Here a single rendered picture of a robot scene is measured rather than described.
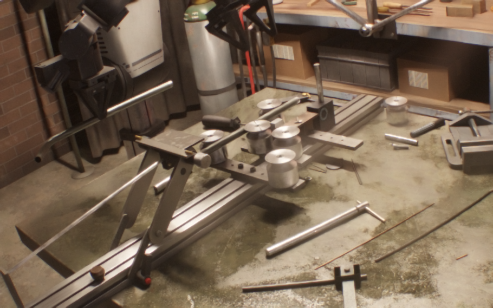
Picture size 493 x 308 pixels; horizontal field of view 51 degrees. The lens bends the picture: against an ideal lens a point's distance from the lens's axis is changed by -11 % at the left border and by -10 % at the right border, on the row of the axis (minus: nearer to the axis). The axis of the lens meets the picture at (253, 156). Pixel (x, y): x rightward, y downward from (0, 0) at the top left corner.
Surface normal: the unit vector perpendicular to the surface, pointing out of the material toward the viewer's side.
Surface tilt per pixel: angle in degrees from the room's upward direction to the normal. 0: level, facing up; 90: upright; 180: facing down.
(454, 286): 0
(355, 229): 0
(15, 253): 0
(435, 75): 90
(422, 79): 90
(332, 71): 90
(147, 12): 90
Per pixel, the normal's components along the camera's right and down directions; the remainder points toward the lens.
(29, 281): -0.15, -0.89
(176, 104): -0.11, 0.46
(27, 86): 0.72, 0.20
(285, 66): -0.72, 0.38
